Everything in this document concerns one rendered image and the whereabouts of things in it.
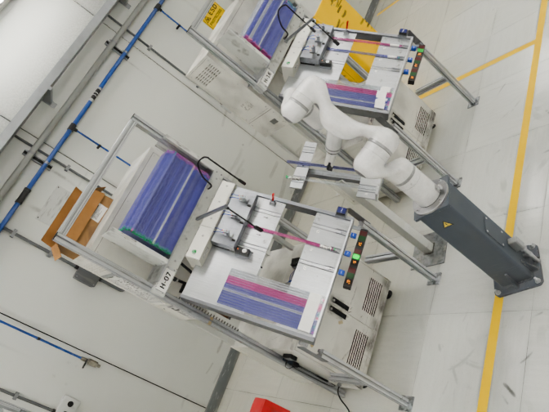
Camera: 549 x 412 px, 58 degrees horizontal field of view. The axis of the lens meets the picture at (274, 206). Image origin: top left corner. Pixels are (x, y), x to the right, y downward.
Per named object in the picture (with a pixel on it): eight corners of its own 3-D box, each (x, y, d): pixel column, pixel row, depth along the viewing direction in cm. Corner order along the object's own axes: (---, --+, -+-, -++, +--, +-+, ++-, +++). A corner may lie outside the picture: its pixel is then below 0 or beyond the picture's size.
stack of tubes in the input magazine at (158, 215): (211, 175, 271) (170, 146, 261) (170, 255, 248) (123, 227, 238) (201, 181, 281) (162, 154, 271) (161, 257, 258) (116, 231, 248)
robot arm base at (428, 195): (448, 173, 224) (421, 150, 217) (448, 204, 212) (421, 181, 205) (413, 190, 237) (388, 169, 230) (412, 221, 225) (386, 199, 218)
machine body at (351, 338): (398, 285, 315) (328, 236, 291) (369, 394, 283) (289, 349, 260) (332, 293, 367) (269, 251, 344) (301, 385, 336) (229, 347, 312)
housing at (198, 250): (239, 196, 285) (235, 183, 273) (204, 271, 262) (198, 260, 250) (227, 193, 287) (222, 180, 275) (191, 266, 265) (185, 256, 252)
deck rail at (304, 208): (354, 223, 267) (354, 217, 262) (353, 226, 267) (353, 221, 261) (234, 191, 286) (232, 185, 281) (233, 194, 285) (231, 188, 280)
